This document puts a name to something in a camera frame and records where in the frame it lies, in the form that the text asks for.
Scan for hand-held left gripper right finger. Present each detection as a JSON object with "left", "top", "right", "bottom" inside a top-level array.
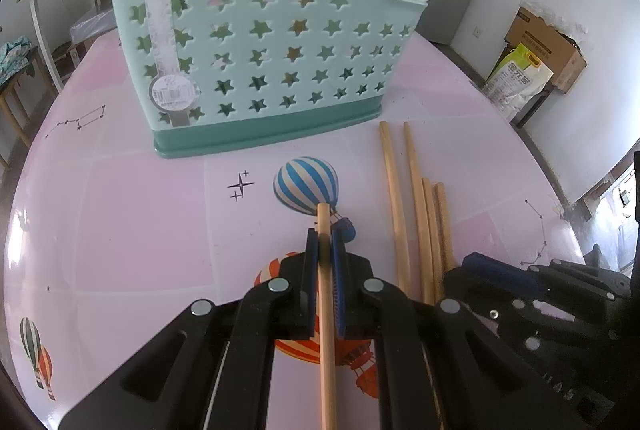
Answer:
[{"left": 330, "top": 227, "right": 586, "bottom": 430}]

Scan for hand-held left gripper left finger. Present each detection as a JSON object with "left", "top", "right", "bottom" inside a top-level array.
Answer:
[{"left": 60, "top": 227, "right": 321, "bottom": 430}]

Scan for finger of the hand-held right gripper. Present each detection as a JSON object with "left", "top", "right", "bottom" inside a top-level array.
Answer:
[
  {"left": 442, "top": 266, "right": 506, "bottom": 326},
  {"left": 461, "top": 252, "right": 538, "bottom": 291}
]

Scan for green star-cutout utensil holder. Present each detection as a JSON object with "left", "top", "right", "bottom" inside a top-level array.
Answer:
[{"left": 102, "top": 0, "right": 405, "bottom": 160}]

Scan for white and green rice bag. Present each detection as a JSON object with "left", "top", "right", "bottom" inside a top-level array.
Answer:
[{"left": 481, "top": 44, "right": 556, "bottom": 125}]

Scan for pink balloon-print tablecloth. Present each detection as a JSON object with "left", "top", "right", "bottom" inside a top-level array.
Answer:
[{"left": 2, "top": 30, "right": 588, "bottom": 430}]

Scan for large open cardboard box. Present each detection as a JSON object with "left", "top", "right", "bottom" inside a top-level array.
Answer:
[{"left": 501, "top": 6, "right": 588, "bottom": 96}]

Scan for plastic-wrapped box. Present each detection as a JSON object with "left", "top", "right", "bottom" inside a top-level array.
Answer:
[{"left": 70, "top": 9, "right": 115, "bottom": 45}]

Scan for wooden chair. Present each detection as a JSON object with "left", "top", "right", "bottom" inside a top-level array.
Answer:
[{"left": 0, "top": 47, "right": 43, "bottom": 166}]

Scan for white side table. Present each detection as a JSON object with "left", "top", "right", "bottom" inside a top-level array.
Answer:
[{"left": 16, "top": 0, "right": 111, "bottom": 93}]

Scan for blue patterned cloth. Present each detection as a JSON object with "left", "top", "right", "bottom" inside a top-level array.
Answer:
[{"left": 0, "top": 37, "right": 38, "bottom": 86}]

